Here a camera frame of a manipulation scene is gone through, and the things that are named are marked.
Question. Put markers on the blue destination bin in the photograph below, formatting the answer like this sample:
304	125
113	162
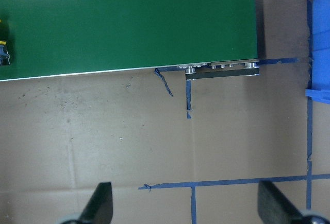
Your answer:
319	90

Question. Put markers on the yellow mushroom push button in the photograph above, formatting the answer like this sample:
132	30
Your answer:
5	56

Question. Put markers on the green conveyor belt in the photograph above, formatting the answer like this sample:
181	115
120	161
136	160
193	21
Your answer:
66	37

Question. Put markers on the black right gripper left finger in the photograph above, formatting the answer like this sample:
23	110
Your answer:
99	208

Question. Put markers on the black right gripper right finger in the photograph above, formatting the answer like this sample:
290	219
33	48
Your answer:
274	207

